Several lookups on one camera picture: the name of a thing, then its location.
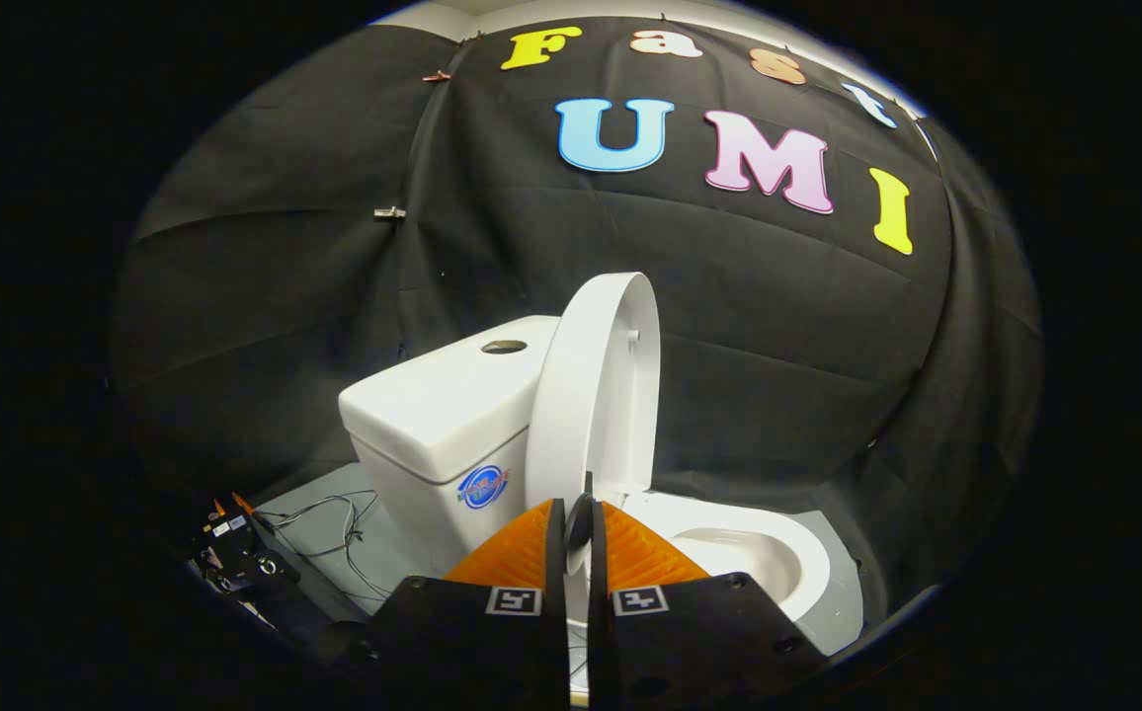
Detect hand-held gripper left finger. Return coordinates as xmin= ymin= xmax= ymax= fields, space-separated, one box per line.
xmin=352 ymin=498 xmax=570 ymax=710

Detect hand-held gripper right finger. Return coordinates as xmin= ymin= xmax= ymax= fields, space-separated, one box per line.
xmin=588 ymin=500 xmax=831 ymax=711

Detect white toilet bowl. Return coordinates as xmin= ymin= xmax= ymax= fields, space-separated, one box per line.
xmin=618 ymin=488 xmax=835 ymax=625

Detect black backdrop cloth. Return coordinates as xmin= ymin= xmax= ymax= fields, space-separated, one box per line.
xmin=109 ymin=15 xmax=1044 ymax=615

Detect black device with orange parts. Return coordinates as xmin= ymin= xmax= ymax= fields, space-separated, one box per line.
xmin=189 ymin=492 xmax=302 ymax=605

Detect tangled grey cables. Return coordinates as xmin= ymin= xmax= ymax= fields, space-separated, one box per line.
xmin=257 ymin=490 xmax=392 ymax=600

